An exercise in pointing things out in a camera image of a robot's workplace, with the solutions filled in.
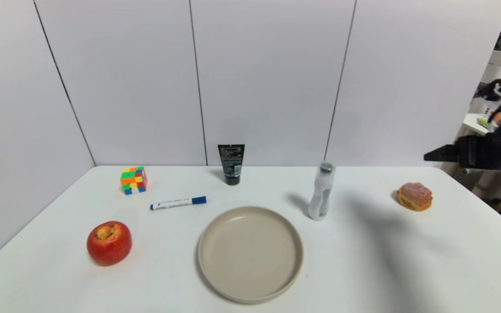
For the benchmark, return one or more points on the red apple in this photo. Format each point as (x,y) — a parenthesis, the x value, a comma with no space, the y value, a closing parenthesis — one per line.
(109,245)

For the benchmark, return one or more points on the black cosmetic tube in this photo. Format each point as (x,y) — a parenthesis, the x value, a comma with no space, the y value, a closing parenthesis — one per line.
(232,165)

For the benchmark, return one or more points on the white marker with blue cap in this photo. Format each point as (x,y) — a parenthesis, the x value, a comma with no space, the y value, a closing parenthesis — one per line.
(176,203)

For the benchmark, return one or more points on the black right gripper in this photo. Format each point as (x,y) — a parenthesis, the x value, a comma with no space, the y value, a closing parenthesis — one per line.
(466,152)

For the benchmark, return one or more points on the beige round plate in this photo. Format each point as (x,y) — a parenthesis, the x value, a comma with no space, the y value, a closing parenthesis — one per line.
(250,254)

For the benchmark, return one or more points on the white side table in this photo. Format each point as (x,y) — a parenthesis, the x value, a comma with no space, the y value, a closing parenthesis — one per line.
(476,124)

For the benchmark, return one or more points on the white plastic bottle grey cap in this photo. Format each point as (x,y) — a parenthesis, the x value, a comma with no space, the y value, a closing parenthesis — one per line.
(321,198)

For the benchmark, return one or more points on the multicolour puzzle cube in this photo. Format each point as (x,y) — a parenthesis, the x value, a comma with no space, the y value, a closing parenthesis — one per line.
(133,180)

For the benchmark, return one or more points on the round sugared bread bun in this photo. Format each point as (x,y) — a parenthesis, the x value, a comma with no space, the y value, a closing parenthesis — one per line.
(415,196)

